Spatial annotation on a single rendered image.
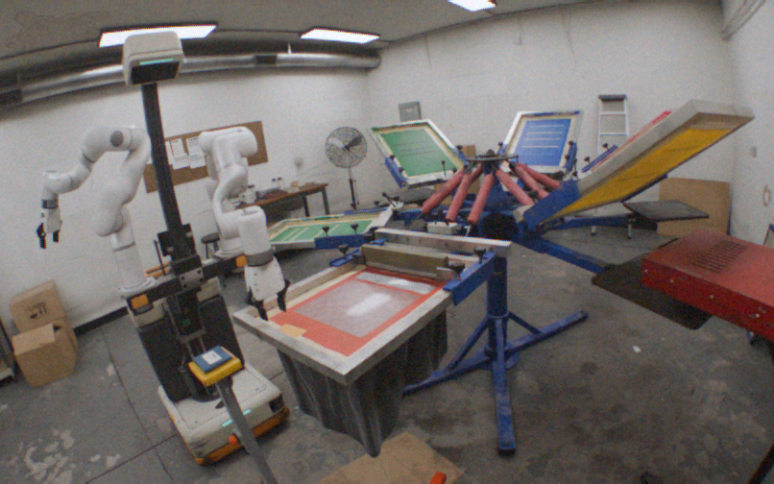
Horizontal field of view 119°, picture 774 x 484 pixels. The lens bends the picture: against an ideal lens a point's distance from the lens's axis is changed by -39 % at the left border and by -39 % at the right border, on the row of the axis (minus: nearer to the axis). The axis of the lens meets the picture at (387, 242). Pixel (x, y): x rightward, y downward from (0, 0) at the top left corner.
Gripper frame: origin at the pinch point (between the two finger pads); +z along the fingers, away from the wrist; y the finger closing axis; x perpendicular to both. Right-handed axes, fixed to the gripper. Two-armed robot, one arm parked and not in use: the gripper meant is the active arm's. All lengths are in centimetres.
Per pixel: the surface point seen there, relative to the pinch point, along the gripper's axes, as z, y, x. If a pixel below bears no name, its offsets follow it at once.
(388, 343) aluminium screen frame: 8.5, -14.3, 30.0
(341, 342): 11.8, -11.0, 14.4
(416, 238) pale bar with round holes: 5, -80, -9
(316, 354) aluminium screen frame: 8.2, 0.3, 17.7
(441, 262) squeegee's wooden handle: 3, -56, 20
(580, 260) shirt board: 16, -107, 58
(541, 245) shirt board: 16, -119, 36
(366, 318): 11.9, -25.1, 11.1
